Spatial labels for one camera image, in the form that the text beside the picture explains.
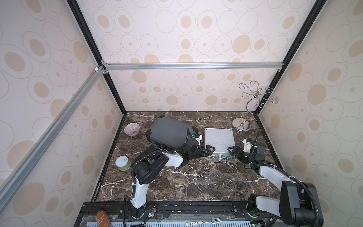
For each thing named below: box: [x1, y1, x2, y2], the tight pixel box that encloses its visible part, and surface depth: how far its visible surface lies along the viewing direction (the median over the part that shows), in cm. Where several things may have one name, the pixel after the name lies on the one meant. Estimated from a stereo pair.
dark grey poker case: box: [146, 115, 199, 149], surface depth 98 cm
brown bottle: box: [95, 209, 112, 227], surface depth 70 cm
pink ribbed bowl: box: [124, 122, 140, 137], surface depth 107 cm
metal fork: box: [185, 217, 223, 227], surface depth 71 cm
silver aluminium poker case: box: [204, 127, 236, 163], surface depth 99 cm
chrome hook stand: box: [232, 80, 279, 133], surface depth 96 cm
